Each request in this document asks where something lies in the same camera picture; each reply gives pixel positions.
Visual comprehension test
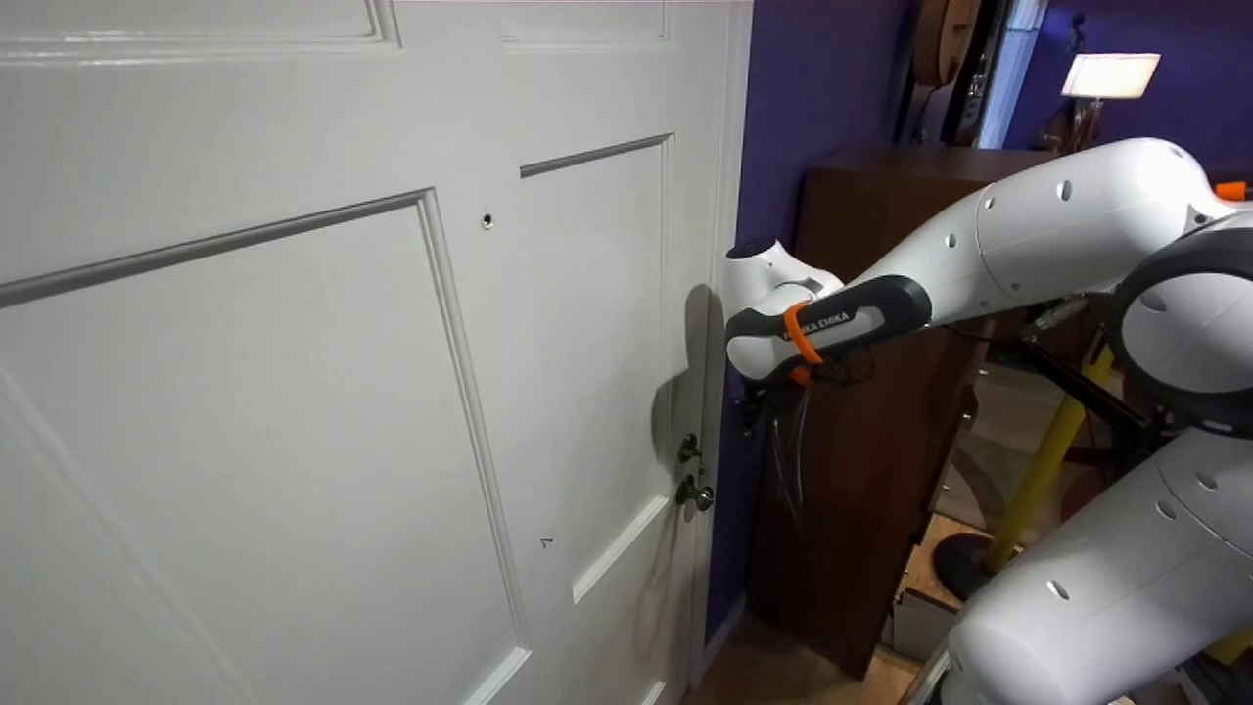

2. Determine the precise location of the brass door knob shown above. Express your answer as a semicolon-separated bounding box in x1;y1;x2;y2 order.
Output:
672;475;722;518

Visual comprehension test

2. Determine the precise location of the white panelled door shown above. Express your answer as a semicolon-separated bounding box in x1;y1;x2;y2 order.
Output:
702;0;761;658
0;0;737;705

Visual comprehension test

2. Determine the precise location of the bright white lamp shade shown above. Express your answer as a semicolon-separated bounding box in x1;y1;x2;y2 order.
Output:
1057;46;1164;107

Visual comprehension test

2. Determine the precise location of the dark wooden cabinet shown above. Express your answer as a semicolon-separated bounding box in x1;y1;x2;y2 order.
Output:
744;146;1064;684

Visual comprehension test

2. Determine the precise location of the yellow pole stand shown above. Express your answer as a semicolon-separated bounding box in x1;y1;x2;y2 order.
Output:
929;341;1128;608

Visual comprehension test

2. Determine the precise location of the light blue upright panel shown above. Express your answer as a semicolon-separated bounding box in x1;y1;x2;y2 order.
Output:
975;0;1053;153

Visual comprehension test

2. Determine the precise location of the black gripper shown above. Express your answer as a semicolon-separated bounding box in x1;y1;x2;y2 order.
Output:
737;368;824;443

